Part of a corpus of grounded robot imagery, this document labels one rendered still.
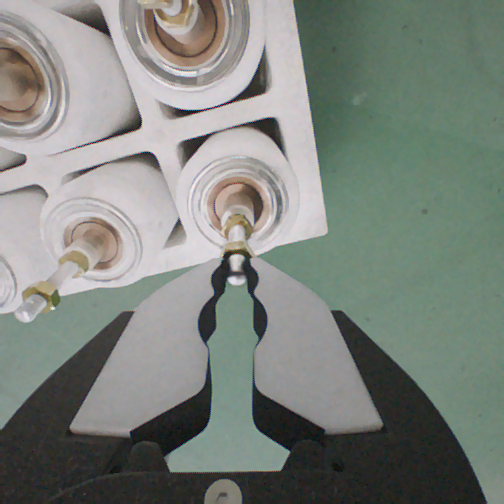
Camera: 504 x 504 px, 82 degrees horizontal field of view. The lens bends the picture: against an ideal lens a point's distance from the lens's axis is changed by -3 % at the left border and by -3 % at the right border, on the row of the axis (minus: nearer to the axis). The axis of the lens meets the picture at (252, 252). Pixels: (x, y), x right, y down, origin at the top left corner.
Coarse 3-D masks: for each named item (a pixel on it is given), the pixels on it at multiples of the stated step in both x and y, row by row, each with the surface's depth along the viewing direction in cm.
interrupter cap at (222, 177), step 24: (216, 168) 21; (240, 168) 21; (264, 168) 21; (192, 192) 21; (216, 192) 22; (240, 192) 22; (264, 192) 22; (192, 216) 22; (216, 216) 23; (264, 216) 22; (216, 240) 23; (264, 240) 23
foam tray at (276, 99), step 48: (48, 0) 22; (96, 0) 22; (288, 0) 22; (288, 48) 24; (144, 96) 25; (240, 96) 35; (288, 96) 25; (96, 144) 27; (144, 144) 27; (192, 144) 36; (288, 144) 27; (0, 192) 28; (48, 192) 28; (192, 240) 31; (288, 240) 32
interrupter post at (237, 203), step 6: (228, 198) 21; (234, 198) 21; (240, 198) 21; (246, 198) 21; (228, 204) 20; (234, 204) 19; (240, 204) 19; (246, 204) 20; (252, 204) 22; (228, 210) 19; (234, 210) 19; (240, 210) 19; (246, 210) 19; (252, 210) 20; (222, 216) 19; (246, 216) 19; (252, 216) 20; (222, 222) 20; (252, 222) 20
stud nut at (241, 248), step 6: (228, 246) 15; (234, 246) 15; (240, 246) 15; (246, 246) 15; (222, 252) 15; (228, 252) 14; (234, 252) 14; (240, 252) 14; (246, 252) 14; (252, 252) 15; (222, 258) 15; (228, 258) 15; (246, 258) 15
